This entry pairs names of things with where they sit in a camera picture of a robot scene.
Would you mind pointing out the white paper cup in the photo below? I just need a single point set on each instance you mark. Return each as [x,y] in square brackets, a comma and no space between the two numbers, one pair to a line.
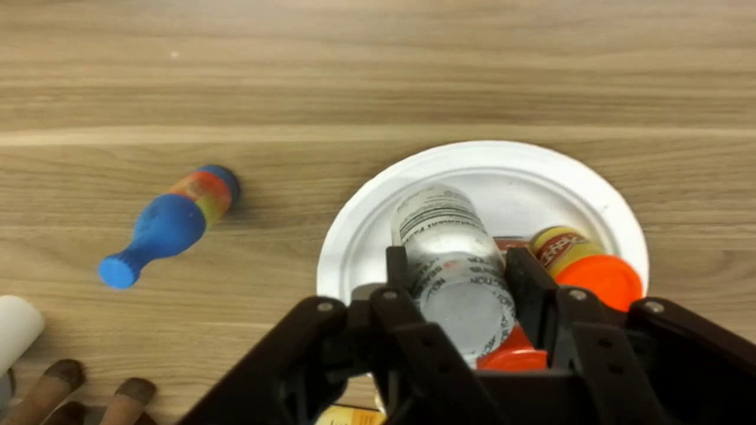
[15,327]

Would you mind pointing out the white bottle dark blue label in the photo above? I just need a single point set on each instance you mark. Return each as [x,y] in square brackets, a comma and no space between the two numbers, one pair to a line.
[451,251]

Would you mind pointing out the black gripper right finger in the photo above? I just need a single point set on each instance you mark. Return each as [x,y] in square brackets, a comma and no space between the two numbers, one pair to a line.
[646,362]

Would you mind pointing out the blue bowling pin toy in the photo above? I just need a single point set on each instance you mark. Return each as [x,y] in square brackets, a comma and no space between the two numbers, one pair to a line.
[169,224]

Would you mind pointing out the orange-lid yellow dough can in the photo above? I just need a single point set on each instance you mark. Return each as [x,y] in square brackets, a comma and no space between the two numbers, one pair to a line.
[586,263]

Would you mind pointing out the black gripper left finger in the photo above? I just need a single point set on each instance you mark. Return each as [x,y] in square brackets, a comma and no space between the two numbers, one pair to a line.
[332,362]

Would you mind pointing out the brown moose plush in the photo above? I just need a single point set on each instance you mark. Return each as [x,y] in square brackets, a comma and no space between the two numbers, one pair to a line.
[79,397]

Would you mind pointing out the white paper plate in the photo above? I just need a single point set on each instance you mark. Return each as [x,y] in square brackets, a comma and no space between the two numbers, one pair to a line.
[510,178]

